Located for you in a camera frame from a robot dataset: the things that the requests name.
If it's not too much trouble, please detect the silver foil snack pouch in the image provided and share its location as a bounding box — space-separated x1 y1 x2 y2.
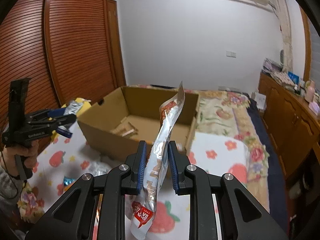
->
49 100 85 139

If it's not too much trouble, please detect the sesame bar clear packet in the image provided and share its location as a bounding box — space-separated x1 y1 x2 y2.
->
110 121 138 138

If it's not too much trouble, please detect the person's left hand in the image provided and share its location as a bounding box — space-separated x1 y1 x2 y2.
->
1 140 39 176

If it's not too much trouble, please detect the yellow pikachu plush toy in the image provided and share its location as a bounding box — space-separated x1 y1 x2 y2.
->
62 98 91 114

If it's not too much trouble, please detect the blue foil candy packet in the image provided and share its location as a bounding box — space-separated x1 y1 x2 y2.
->
63 176 76 187

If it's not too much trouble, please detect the brown cardboard box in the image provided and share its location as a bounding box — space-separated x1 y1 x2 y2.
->
77 86 201 178

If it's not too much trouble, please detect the white strawberry flower blanket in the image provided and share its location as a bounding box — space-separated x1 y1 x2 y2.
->
18 125 271 240

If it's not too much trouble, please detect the brown louvered wooden wardrobe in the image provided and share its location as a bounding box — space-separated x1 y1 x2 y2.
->
0 0 127 131

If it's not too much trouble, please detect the floral beige bed quilt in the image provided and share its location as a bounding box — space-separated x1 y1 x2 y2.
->
130 84 271 170

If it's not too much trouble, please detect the wooden sideboard cabinet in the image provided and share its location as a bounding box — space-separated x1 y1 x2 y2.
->
258 73 319 180

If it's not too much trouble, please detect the pink thermos bottle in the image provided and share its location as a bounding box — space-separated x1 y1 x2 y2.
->
305 80 315 103

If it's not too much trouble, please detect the beige patterned curtain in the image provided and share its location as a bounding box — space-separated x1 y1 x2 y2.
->
273 0 293 72

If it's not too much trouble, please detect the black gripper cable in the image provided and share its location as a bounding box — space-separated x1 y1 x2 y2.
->
0 152 26 201

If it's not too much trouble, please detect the white wall socket plate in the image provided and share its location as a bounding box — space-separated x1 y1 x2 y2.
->
226 51 236 58

